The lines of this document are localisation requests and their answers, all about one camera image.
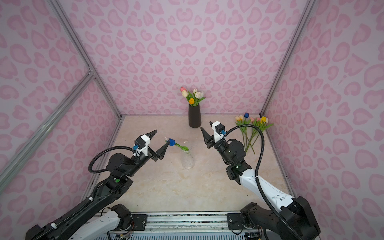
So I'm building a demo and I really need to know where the blue tulip front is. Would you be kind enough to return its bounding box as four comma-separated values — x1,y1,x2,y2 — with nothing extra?
165,138,183,159

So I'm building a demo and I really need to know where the blue tulip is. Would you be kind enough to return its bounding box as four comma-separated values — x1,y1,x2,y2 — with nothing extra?
165,138,183,159
243,113,251,150

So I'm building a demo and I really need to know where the dark grey vase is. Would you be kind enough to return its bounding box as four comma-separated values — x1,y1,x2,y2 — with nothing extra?
189,105,202,128

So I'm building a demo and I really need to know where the clear plastic cup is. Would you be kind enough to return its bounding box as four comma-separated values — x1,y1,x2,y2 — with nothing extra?
182,141,195,170

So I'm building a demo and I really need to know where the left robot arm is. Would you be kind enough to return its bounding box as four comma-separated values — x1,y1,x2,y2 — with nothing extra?
25,130,175,240

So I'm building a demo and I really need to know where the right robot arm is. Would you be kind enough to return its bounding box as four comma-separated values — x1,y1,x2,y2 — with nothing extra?
201,121,321,240

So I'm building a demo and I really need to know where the blue tulip back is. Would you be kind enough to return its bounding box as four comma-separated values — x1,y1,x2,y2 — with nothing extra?
243,113,251,150

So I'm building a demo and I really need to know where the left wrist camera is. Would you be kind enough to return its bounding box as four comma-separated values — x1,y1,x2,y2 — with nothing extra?
132,135,151,157

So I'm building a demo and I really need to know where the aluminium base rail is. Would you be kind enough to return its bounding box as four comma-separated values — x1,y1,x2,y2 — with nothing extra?
56,209,319,240

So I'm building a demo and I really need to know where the aluminium frame left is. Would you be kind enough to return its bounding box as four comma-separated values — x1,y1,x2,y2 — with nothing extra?
1,1,122,193

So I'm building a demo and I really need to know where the aluminium corner post right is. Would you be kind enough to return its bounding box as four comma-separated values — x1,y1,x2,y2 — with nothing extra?
260,0,319,117

